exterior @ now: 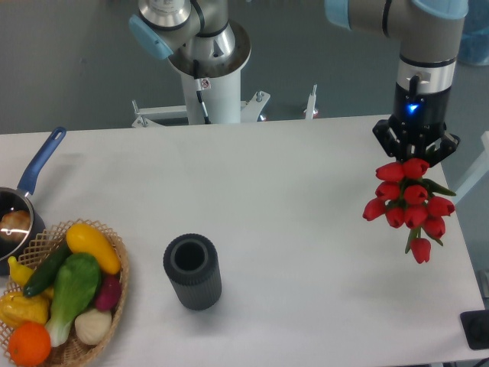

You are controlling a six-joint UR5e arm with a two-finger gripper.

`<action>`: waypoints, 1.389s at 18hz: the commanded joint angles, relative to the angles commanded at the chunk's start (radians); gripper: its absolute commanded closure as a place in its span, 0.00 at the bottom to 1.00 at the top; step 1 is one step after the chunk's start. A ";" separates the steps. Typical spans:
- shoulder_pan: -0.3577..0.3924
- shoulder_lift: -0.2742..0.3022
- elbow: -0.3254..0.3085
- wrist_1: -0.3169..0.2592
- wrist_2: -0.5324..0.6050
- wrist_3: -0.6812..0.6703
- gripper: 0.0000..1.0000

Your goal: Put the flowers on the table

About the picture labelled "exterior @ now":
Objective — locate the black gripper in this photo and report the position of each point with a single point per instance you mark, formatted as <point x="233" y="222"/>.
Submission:
<point x="416" y="126"/>

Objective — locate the red tulip bouquet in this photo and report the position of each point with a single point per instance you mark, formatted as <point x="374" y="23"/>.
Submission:
<point x="405" y="197"/>

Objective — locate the grey robot arm with blue caps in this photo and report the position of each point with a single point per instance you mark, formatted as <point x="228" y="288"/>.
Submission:
<point x="429" y="32"/>

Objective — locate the blue translucent container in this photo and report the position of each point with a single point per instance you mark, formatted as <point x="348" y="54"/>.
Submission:
<point x="474" y="41"/>

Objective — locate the grey box at right edge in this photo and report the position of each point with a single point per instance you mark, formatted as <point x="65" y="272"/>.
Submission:
<point x="483" y="278"/>

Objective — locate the black device at table edge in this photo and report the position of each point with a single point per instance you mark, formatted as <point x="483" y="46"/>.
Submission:
<point x="475" y="325"/>

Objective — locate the dark grey ribbed vase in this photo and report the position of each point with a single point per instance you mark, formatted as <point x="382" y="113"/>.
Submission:
<point x="191" y="263"/>

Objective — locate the yellow squash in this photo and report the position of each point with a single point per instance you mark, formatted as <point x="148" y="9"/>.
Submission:
<point x="82" y="237"/>

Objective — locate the green bok choy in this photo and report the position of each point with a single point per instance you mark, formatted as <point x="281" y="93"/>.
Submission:
<point x="74" y="288"/>

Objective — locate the white garlic bulb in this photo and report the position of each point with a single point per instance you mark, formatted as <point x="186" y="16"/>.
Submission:
<point x="92" y="326"/>

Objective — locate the dark green cucumber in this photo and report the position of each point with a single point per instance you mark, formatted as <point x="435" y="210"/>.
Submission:
<point x="46" y="272"/>

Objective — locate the brown bread roll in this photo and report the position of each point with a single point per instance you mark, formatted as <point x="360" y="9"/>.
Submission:
<point x="15" y="226"/>

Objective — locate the yellow banana pepper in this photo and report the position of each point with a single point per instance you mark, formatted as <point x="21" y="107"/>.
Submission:
<point x="19" y="273"/>

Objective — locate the yellow pumpkin gourd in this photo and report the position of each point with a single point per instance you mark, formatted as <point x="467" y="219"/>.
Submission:
<point x="16" y="309"/>

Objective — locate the orange fruit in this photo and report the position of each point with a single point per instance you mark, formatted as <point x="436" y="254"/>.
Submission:
<point x="29" y="344"/>

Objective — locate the white frame bar at right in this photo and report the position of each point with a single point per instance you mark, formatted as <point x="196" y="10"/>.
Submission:
<point x="474" y="173"/>

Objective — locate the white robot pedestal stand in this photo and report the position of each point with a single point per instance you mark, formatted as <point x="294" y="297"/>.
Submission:
<point x="210" y="74"/>

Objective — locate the blue handled saucepan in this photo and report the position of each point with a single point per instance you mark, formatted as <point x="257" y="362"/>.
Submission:
<point x="19" y="198"/>

